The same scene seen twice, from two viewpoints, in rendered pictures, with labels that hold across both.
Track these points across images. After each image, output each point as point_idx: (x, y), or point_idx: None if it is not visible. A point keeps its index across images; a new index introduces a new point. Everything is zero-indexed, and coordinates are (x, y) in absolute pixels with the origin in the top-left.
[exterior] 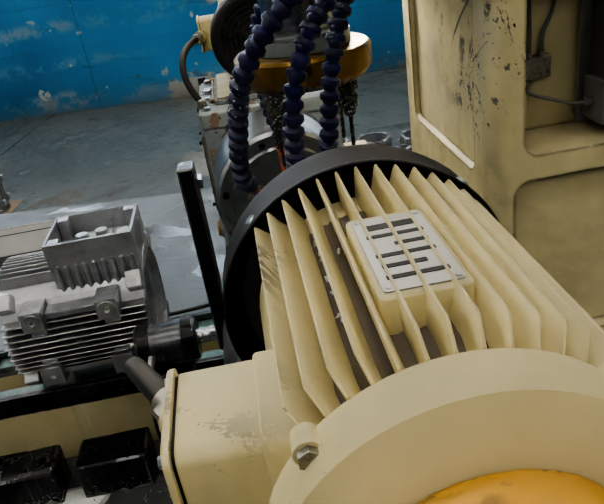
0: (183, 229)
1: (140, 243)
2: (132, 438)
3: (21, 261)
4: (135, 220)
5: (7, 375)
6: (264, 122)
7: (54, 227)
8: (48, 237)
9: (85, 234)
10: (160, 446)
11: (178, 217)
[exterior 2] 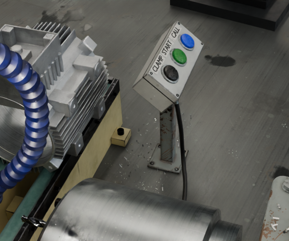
0: None
1: None
2: None
3: (48, 30)
4: None
5: None
6: (112, 218)
7: (39, 32)
8: (19, 27)
9: (12, 49)
10: None
11: None
